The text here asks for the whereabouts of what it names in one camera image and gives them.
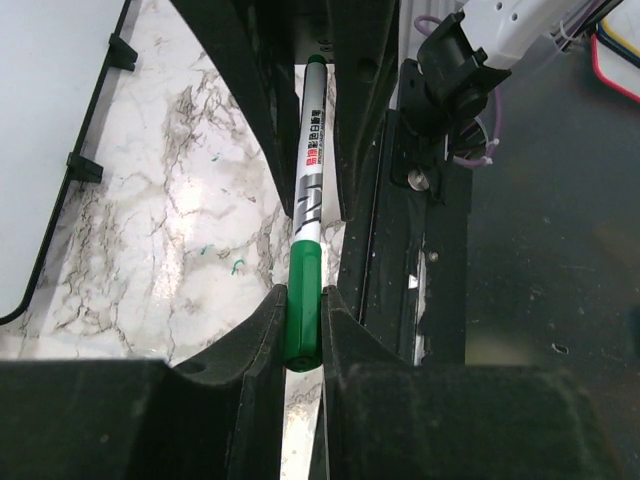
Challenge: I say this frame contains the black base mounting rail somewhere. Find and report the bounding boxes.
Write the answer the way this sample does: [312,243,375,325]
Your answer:
[338,108,472,366]

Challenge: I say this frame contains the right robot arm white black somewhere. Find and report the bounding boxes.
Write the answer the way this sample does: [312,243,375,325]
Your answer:
[175,1,574,236]

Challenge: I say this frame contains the green marker cap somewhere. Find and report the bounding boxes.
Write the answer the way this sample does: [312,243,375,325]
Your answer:
[284,240,322,373]

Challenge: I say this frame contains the white whiteboard black frame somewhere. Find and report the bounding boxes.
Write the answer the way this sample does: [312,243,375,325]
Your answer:
[1,1,140,324]

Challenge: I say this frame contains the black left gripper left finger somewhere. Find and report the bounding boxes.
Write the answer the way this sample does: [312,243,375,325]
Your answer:
[1,286,287,479]

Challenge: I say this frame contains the green whiteboard marker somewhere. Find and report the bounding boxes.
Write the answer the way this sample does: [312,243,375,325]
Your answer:
[281,53,329,374]

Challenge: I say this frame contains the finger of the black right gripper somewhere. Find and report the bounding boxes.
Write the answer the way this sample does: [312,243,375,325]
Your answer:
[173,0,299,216]
[329,0,399,221]

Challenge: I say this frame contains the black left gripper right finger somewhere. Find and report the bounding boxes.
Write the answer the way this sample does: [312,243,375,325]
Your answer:
[320,286,613,479]

